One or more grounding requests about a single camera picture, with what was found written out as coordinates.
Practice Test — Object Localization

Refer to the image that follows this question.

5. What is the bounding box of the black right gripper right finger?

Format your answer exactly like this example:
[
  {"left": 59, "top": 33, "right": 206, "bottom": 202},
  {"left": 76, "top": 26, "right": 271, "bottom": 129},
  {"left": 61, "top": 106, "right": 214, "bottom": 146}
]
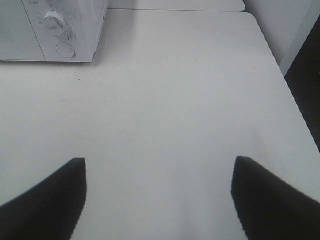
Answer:
[{"left": 231, "top": 156, "right": 320, "bottom": 240}]

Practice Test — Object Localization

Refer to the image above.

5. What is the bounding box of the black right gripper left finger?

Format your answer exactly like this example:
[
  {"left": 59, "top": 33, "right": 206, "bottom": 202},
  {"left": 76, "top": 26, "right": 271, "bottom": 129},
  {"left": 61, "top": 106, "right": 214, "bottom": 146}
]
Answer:
[{"left": 0, "top": 158, "right": 87, "bottom": 240}]

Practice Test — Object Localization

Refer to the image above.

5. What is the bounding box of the white microwave oven body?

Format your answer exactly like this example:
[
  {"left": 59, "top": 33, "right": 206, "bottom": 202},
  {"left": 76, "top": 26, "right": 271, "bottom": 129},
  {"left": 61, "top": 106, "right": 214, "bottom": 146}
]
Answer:
[{"left": 17, "top": 0, "right": 109, "bottom": 63}]

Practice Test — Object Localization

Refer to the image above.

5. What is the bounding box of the white timer knob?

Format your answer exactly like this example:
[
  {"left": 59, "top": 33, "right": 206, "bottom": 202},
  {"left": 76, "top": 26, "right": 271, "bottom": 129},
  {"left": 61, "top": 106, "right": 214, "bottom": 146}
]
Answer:
[{"left": 42, "top": 11, "right": 70, "bottom": 36}]

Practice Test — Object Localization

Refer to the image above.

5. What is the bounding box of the round white door-release button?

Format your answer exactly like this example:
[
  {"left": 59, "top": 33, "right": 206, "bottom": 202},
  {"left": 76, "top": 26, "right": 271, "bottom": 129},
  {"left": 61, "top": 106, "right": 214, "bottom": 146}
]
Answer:
[{"left": 55, "top": 42, "right": 76, "bottom": 59}]

